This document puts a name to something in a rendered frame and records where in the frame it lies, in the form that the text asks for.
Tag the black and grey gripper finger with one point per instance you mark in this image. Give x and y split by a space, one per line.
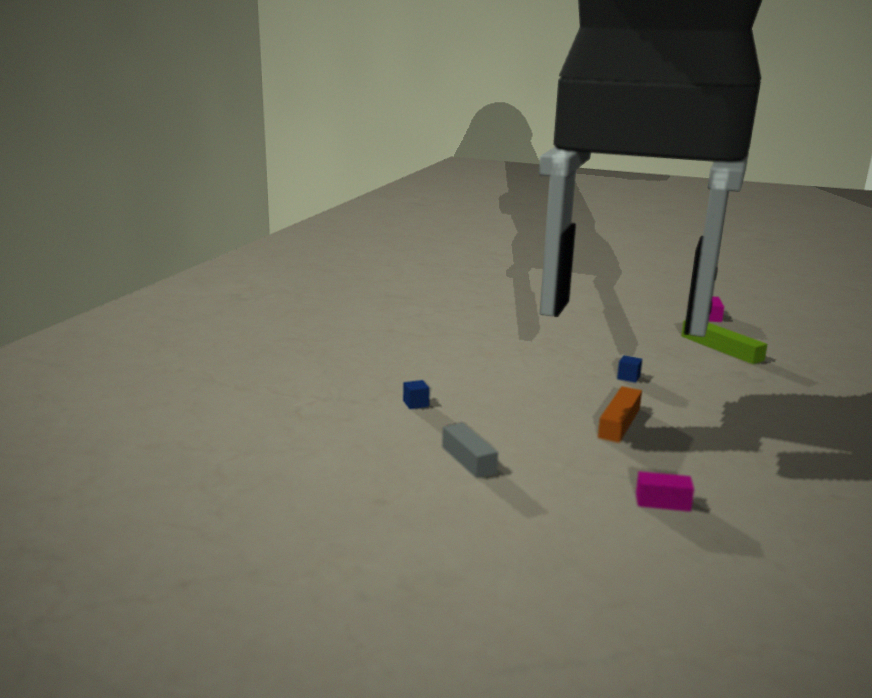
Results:
561 166
724 177

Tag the magenta block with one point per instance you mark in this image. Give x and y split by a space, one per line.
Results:
664 491
717 310

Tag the grey rectangular block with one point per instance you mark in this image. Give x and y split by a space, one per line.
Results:
470 450

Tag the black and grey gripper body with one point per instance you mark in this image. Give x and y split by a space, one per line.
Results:
675 79

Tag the lime green rod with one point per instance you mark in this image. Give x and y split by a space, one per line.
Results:
731 343

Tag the small blue cube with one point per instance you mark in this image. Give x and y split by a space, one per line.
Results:
416 394
629 369

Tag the orange rectangular block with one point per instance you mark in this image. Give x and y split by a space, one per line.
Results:
619 414

